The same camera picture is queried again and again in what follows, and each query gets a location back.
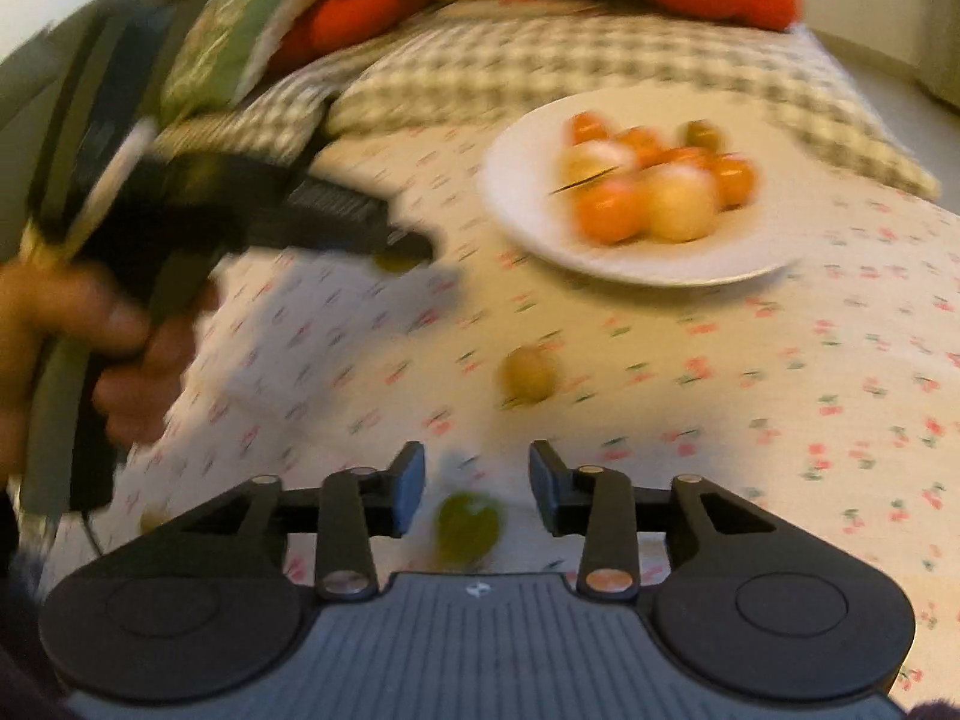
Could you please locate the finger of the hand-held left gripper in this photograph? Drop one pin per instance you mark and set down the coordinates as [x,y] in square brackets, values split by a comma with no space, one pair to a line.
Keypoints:
[352,221]

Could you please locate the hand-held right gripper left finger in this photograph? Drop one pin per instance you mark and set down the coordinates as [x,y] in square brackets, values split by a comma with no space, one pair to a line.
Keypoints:
[409,487]

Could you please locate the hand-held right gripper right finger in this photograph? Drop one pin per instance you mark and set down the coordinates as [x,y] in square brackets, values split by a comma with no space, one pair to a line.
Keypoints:
[541,484]

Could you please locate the green jujube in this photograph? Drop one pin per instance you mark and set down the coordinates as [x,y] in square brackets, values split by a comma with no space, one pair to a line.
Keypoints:
[394,264]
[705,135]
[469,529]

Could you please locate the white paper plate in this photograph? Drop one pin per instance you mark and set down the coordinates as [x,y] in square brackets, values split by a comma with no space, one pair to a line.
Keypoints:
[525,195]

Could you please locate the tangerine with green stem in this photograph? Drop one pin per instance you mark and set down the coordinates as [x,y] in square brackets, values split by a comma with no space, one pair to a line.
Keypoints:
[609,214]

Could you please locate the orange tangerine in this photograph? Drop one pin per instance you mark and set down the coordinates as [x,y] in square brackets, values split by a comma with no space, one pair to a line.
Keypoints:
[686,157]
[641,144]
[589,126]
[733,178]

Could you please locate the person's left hand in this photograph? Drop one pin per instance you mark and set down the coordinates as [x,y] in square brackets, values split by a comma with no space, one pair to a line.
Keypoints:
[52,322]

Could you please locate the brownish jujube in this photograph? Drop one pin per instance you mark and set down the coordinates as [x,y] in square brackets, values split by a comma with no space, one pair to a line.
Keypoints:
[529,373]

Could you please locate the green patterned cushion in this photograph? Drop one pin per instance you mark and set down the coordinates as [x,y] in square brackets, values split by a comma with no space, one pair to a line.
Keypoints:
[232,30]

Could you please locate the small red plush cushion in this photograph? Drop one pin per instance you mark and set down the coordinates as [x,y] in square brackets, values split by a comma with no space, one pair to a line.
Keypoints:
[337,15]

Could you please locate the checkered green-white pillow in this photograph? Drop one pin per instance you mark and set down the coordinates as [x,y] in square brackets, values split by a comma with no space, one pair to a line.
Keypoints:
[487,60]

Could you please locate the cherry print bed sheet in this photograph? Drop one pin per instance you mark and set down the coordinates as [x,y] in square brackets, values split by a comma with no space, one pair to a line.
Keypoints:
[750,375]

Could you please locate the yellow pear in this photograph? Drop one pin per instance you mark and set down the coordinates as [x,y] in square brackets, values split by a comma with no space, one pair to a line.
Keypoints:
[682,204]
[596,159]

